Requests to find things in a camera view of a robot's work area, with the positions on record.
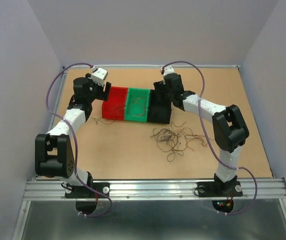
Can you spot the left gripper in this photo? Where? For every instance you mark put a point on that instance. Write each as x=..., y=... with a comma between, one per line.
x=102, y=95

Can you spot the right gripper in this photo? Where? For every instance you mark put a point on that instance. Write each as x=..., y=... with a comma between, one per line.
x=159, y=86

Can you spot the red plastic bin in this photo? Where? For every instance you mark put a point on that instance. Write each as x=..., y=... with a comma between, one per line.
x=114, y=107

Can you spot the black plastic bin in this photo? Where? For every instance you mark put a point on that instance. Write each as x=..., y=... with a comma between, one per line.
x=159, y=111

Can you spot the green plastic bin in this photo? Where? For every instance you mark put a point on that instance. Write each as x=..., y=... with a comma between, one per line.
x=137, y=104

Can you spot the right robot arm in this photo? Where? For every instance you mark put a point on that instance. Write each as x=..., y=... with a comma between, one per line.
x=229, y=128

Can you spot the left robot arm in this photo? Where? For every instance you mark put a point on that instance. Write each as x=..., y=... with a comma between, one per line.
x=56, y=152

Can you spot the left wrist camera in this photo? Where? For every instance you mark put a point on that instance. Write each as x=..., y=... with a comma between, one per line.
x=99, y=75

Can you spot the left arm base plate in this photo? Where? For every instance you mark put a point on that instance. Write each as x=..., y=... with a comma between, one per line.
x=81, y=192

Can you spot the aluminium rail frame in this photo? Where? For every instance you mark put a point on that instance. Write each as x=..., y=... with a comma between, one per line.
x=126, y=155

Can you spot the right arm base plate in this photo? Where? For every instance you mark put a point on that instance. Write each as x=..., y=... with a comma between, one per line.
x=211, y=189

